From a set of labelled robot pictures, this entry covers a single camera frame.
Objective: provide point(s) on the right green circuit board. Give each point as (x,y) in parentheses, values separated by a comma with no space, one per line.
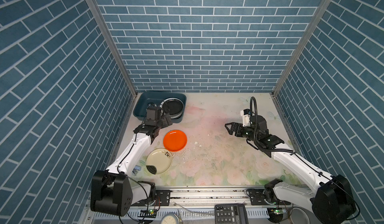
(276,212)

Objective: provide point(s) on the cream plate with dark spot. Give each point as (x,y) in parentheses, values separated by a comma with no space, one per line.
(159,161)

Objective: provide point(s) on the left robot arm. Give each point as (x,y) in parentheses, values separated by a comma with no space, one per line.
(113,190)

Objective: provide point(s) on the black round plate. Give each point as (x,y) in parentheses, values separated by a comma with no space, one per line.
(173,106)

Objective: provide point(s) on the green circuit board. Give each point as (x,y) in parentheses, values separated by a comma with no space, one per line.
(276,212)
(148,214)

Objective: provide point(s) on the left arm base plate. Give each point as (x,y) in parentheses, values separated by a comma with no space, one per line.
(161,198)

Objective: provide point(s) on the small blue clip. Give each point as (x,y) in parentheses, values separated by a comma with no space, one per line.
(136,170)

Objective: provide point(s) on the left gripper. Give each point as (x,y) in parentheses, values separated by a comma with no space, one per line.
(165,123)

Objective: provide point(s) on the teal plastic bin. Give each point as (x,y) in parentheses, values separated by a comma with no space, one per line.
(155,98)

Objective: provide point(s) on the black calculator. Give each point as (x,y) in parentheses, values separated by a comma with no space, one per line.
(231,214)

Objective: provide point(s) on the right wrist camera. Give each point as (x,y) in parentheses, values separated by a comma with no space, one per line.
(246,114)

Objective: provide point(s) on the orange plastic plate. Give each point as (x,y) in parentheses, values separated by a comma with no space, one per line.
(175,141)

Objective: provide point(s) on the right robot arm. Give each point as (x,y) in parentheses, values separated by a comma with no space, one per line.
(328,197)

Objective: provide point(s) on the left green circuit board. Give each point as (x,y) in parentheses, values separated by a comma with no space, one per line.
(148,214)

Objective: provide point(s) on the round grey bowl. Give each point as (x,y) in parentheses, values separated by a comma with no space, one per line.
(299,216)

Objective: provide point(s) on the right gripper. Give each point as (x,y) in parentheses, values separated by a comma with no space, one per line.
(239,127)

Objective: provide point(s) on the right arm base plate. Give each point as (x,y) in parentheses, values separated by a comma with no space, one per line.
(258,198)

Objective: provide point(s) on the round white clock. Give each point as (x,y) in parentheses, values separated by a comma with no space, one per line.
(171,219)

